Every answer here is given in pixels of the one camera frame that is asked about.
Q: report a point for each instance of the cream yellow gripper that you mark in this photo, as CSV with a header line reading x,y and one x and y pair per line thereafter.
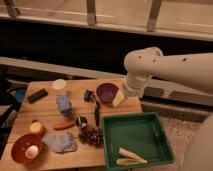
x,y
118,99

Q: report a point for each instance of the red chili pepper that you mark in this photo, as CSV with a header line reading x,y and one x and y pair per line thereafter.
x,y
63,126

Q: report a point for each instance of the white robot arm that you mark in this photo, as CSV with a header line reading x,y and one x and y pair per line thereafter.
x,y
191,70

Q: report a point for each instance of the purple bowl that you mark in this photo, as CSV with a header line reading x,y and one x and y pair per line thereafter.
x,y
106,92

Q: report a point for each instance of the red bowl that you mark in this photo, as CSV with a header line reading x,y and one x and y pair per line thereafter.
x,y
20,146

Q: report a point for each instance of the black marker pen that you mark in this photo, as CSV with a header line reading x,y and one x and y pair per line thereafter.
x,y
97,113

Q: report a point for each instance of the small dark cube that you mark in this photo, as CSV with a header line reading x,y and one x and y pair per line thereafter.
x,y
89,96

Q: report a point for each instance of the green plastic tray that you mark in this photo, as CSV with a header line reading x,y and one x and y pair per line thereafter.
x,y
142,134

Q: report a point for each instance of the blue grey cloth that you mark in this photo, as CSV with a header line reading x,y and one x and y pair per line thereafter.
x,y
60,143

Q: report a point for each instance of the black rectangular block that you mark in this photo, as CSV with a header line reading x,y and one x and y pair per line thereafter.
x,y
37,95

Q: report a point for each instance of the yellow round fruit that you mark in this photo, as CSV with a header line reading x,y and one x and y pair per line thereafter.
x,y
37,128

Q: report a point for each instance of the white egg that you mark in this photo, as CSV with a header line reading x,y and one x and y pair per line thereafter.
x,y
31,151

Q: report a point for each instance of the black chair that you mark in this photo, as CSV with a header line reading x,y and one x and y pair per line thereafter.
x,y
12,98

